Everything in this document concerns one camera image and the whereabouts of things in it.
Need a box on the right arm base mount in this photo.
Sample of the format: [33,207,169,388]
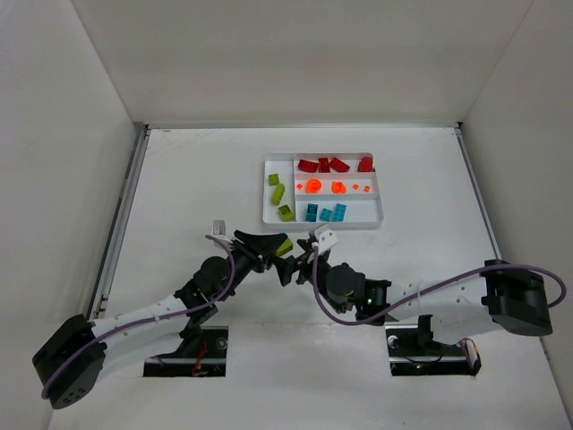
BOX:
[385,315,482,377]

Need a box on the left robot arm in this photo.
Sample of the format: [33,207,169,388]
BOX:
[32,231,287,409]

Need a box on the lime curved lego brick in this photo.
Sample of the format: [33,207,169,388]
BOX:
[278,204,295,222]

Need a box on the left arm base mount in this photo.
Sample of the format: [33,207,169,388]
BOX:
[143,326,229,378]

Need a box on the red sloped lego brick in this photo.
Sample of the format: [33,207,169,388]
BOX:
[329,158,350,173]

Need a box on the orange ring lego piece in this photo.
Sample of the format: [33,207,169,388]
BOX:
[305,178,322,194]

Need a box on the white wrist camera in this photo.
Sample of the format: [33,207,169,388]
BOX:
[312,224,338,254]
[211,219,229,243]

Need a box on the red round top lego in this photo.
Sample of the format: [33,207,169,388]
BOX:
[357,157,373,173]

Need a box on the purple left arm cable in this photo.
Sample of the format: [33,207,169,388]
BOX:
[40,233,236,400]

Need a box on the long lime green lego brick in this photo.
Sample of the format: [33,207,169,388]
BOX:
[270,183,286,206]

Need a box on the orange curved lego piece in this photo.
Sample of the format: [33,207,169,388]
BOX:
[331,181,347,194]

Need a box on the red curved lego brick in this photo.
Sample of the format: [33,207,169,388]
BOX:
[298,159,320,173]

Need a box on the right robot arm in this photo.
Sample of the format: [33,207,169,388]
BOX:
[272,229,552,344]

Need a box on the teal square lego brick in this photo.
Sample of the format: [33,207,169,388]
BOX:
[320,208,332,222]

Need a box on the lime sloped lego brick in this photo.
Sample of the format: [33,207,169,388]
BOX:
[275,238,294,257]

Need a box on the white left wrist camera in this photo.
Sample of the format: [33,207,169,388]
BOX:
[211,219,229,243]

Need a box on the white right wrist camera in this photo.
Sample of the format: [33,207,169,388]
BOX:
[312,224,338,254]

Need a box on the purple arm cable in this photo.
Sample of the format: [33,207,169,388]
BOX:
[40,233,236,400]
[311,244,568,327]

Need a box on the teal curved lego brick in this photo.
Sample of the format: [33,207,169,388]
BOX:
[305,203,318,222]

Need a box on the white compartment tray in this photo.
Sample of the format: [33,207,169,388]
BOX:
[262,152,384,231]

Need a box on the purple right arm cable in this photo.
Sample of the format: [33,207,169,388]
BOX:
[311,244,568,327]

